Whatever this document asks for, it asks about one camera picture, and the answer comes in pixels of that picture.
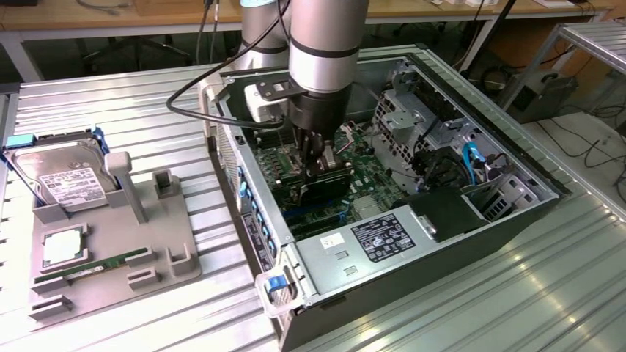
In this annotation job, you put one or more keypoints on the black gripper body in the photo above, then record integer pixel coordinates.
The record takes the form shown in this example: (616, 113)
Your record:
(321, 113)

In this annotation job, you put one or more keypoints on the black graphics card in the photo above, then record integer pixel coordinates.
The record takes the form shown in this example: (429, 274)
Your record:
(325, 187)

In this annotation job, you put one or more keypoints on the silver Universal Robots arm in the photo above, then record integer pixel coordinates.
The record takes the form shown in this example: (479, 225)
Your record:
(323, 44)

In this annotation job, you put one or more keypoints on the installed black RAM stick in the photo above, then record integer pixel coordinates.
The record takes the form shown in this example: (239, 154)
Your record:
(345, 166)

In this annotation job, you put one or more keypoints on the CPU socket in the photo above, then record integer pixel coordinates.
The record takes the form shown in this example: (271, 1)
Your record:
(293, 161)

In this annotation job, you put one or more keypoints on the thin locking lever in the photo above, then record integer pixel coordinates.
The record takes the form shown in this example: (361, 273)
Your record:
(282, 141)

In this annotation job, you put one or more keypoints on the green motherboard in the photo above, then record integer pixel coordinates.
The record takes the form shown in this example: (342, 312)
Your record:
(362, 183)

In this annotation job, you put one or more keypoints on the silver chipset heatsink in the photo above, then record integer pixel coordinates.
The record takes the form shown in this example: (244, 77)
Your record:
(370, 207)

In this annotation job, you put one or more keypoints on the blue expansion slot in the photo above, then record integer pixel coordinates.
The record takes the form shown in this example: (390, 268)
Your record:
(303, 212)

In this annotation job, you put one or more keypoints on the metal disk bay cage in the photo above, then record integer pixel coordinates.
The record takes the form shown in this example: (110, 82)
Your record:
(406, 124)

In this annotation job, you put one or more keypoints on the grey power supply unit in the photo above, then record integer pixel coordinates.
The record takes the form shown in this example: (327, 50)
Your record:
(371, 253)

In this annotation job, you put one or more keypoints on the black plastic air shroud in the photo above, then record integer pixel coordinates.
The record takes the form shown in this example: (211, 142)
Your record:
(445, 216)

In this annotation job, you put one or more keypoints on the open grey PC case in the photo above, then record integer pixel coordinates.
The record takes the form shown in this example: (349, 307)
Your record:
(391, 256)

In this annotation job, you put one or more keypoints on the blue case latch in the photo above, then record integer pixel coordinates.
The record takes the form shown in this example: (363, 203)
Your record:
(274, 284)

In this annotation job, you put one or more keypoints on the black chair base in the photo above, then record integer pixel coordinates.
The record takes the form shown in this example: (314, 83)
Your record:
(142, 49)

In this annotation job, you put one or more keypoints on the black box on floor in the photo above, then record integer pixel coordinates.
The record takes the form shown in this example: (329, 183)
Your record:
(538, 97)

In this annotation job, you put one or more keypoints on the wooden desk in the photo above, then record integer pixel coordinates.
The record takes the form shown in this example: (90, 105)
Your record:
(122, 16)

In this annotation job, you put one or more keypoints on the grey plastic parts rack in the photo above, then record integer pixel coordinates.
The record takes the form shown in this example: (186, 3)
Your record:
(118, 256)

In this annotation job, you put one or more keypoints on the silver hard disk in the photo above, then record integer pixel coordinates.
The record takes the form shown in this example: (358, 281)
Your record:
(66, 177)

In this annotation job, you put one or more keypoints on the green RAM stick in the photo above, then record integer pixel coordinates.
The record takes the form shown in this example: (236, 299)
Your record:
(98, 264)

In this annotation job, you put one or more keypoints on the silver CPU chip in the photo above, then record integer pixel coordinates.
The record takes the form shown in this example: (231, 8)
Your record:
(63, 246)

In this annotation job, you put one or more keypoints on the blue disk carrier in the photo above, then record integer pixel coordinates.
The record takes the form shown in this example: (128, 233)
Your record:
(22, 143)

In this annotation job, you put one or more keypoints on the aluminium frame table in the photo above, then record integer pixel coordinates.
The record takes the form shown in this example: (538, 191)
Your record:
(586, 44)

